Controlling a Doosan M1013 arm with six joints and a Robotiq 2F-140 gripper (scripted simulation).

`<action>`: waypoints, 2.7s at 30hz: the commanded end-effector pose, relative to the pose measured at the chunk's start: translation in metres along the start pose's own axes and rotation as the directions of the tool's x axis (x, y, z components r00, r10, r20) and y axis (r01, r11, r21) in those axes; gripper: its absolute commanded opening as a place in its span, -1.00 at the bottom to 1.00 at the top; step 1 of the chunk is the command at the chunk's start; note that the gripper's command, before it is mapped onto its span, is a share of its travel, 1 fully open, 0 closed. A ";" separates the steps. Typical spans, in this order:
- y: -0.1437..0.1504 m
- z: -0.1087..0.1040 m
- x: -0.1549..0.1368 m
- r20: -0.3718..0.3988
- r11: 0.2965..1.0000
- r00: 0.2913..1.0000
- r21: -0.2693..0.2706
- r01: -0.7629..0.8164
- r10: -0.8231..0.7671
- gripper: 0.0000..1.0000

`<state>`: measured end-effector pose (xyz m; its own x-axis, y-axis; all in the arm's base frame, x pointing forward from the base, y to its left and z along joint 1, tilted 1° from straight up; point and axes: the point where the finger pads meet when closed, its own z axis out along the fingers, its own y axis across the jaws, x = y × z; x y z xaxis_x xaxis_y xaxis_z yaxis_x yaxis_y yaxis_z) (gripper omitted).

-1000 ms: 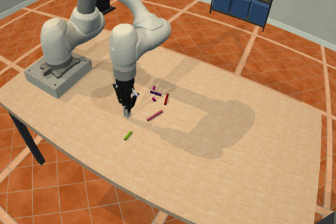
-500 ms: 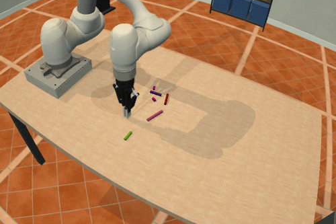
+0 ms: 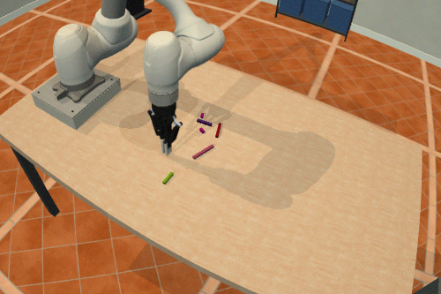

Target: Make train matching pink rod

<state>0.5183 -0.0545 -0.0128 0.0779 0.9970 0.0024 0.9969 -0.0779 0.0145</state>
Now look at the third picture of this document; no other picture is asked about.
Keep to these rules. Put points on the lime green rod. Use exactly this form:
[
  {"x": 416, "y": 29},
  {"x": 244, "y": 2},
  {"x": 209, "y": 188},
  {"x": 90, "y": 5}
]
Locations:
[{"x": 168, "y": 177}]

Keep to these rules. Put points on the purple rod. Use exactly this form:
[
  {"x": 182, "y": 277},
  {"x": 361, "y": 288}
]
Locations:
[{"x": 204, "y": 122}]

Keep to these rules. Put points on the pink rod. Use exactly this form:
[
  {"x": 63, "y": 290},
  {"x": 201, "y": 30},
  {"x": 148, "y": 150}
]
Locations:
[{"x": 202, "y": 152}]

